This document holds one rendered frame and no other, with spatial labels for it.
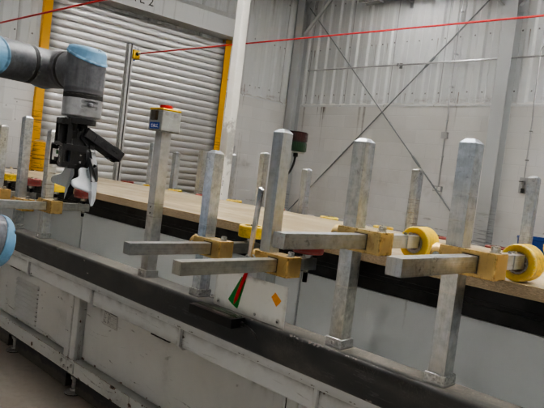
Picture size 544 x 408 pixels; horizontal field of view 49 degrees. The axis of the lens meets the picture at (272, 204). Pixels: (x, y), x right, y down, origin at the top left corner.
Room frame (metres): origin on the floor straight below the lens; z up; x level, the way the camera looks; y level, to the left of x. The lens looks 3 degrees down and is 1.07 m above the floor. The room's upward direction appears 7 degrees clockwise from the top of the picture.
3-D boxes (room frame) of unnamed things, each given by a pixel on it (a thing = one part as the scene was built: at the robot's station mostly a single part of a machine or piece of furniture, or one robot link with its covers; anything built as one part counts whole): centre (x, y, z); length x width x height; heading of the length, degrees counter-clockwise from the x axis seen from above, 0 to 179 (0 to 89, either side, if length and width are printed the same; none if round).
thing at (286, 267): (1.49, -0.03, 0.85); 0.13 x 0.06 x 0.05; 46
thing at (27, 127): (2.56, 1.07, 0.94); 0.03 x 0.03 x 0.48; 46
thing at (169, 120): (1.86, 0.36, 1.18); 0.07 x 0.07 x 0.08; 46
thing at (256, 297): (1.51, 0.03, 0.75); 0.26 x 0.01 x 0.10; 46
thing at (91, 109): (1.43, 0.47, 1.16); 0.10 x 0.09 x 0.05; 41
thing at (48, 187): (2.38, 0.89, 0.89); 0.03 x 0.03 x 0.48; 46
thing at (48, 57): (1.48, 0.58, 1.25); 0.12 x 0.12 x 0.09; 58
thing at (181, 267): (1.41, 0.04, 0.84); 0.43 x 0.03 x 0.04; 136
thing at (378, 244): (1.32, -0.20, 0.95); 0.13 x 0.06 x 0.05; 46
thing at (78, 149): (1.43, 0.48, 1.08); 0.09 x 0.08 x 0.12; 131
